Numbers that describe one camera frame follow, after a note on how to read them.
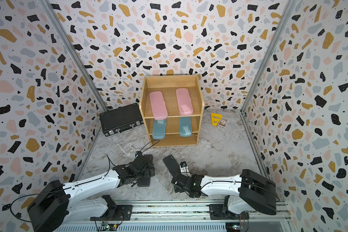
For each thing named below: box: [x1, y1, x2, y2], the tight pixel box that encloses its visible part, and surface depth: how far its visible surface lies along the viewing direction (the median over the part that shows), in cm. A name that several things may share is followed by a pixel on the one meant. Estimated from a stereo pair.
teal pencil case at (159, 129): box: [152, 118, 167, 140], surface depth 89 cm
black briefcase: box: [99, 102, 145, 137], surface depth 110 cm
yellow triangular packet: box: [210, 112, 223, 127], surface depth 119 cm
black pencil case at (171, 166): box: [162, 154, 181, 179], surface depth 93 cm
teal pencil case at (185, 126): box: [178, 116, 192, 137], surface depth 89 cm
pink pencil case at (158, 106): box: [149, 90, 169, 121], surface depth 80 cm
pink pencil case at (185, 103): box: [175, 87, 194, 116], surface depth 83 cm
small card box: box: [217, 117, 229, 128], surface depth 115 cm
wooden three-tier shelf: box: [139, 74, 205, 148], surface depth 89 cm
